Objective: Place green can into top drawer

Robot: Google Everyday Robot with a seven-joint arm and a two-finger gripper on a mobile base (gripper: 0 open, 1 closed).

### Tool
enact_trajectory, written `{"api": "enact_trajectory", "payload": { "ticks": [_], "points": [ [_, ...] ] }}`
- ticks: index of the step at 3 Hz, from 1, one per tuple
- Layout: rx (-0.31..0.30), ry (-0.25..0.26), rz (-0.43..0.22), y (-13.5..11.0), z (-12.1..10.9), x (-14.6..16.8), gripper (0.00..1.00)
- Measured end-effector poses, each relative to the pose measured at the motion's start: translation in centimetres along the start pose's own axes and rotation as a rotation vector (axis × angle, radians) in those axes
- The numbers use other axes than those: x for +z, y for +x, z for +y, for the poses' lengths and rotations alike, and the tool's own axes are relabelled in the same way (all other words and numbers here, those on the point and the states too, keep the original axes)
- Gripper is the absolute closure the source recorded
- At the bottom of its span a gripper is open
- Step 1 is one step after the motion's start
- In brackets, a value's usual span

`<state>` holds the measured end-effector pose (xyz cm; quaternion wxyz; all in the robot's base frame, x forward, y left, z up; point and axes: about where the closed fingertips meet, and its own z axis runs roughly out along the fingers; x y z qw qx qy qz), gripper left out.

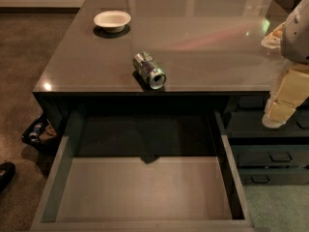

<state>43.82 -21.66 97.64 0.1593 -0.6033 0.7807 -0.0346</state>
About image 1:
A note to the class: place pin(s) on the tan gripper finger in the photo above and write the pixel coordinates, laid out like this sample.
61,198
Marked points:
289,90

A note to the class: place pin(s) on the green soda can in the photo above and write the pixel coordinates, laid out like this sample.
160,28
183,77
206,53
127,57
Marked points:
150,71

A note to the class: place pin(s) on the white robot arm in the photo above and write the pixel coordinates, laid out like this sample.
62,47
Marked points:
295,37

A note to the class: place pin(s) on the open grey top drawer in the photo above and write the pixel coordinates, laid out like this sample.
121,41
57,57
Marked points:
143,173

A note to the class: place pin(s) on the brown snack bag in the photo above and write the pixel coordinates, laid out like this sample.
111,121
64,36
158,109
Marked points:
273,39

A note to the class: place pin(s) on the white bowl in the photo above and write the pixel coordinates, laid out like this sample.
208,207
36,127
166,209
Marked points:
112,21

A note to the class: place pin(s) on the black bin with cans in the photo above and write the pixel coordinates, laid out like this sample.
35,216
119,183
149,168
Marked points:
41,135

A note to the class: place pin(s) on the black shoe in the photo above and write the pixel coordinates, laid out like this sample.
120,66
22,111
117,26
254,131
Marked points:
7,171

